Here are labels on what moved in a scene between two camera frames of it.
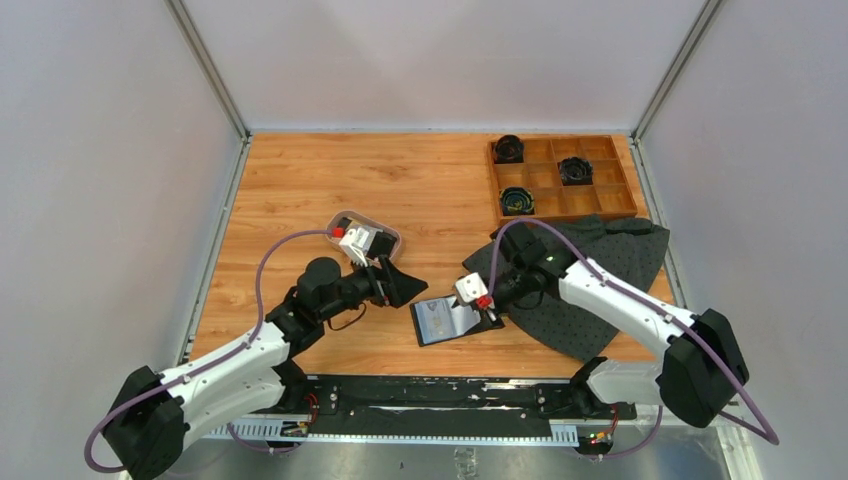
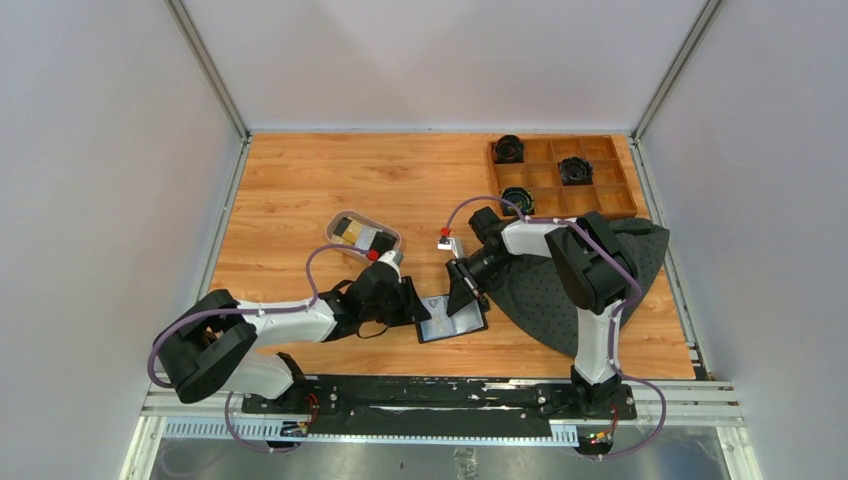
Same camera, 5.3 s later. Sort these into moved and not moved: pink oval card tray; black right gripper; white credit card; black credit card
Moved: black right gripper
Not moved: black credit card; pink oval card tray; white credit card
